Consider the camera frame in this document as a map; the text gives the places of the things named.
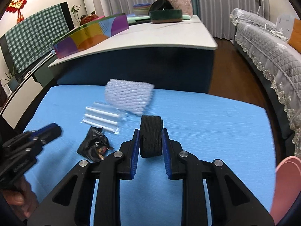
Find black wrapper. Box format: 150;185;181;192
77;127;113;162

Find black elastic band roll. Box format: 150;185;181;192
140;115;163;158

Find pink trash bin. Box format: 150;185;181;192
270;156;300;224

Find person's left hand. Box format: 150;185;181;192
1;176;39;221

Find tv cabinet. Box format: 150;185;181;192
1;55;57;133

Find blue table cloth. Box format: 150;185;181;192
26;85;276;225

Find clear pack of straws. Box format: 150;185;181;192
82;102;127;134

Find television with checked cloth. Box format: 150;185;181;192
1;2;74;76

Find white foam net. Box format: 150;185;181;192
104;79;155;116

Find colourful gift box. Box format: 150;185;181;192
54;13;129;59

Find white coffee table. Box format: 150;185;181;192
49;16;218;93

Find red chinese knot decoration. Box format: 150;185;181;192
6;0;27;24

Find grey covered sofa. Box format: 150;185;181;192
230;8;300;157

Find orange cushion far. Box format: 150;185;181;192
288;18;301;54

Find stacked coloured bowls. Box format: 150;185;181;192
133;3;151;16

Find dark green round box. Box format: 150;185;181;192
150;9;183;24

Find white power strip cable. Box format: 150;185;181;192
264;22;289;41

